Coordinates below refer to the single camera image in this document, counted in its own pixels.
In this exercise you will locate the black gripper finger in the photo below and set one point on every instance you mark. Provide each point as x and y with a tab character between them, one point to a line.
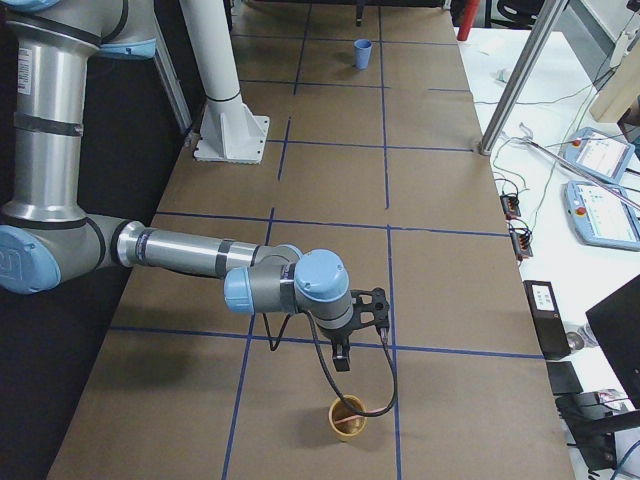
341	358

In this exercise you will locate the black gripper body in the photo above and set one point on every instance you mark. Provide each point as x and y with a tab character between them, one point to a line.
338	339

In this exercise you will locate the blue ribbed cup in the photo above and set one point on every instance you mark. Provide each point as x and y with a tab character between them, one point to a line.
362	53

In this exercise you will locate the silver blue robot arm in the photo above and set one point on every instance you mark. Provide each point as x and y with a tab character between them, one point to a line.
47	238

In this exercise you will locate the yellow ribbed cup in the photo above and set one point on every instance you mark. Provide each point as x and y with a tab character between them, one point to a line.
347	431

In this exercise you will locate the pink chopstick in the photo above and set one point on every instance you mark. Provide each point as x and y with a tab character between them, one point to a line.
371	414

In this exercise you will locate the lower orange black connector box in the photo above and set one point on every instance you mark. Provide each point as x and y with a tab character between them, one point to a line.
521	238

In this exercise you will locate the orange black connector box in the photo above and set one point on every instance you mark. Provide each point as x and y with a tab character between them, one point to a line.
521	238
510	205

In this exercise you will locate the black labelled power box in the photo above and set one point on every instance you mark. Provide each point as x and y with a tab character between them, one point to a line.
546	319

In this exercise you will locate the upper orange black connector box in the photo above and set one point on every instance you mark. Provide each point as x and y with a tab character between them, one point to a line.
510	205

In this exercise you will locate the black flat device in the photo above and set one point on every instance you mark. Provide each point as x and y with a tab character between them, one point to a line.
563	378

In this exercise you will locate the black monitor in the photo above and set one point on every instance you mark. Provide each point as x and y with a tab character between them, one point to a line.
615	324

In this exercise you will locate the lower teach pendant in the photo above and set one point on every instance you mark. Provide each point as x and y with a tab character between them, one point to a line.
599	218

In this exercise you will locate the teach pendant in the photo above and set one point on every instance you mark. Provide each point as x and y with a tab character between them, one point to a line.
599	218
602	155

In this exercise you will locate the upper teach pendant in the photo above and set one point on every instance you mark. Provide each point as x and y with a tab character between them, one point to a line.
602	155

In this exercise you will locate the red cylinder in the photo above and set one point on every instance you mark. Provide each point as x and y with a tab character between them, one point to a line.
468	18

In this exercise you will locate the wooden board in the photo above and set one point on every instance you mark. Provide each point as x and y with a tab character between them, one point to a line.
622	89

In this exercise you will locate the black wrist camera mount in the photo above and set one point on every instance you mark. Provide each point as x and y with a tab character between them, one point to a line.
370	308

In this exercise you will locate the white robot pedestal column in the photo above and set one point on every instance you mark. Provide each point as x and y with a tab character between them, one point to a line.
229	131

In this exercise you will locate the aluminium frame post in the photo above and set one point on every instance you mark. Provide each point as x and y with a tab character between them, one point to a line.
548	17

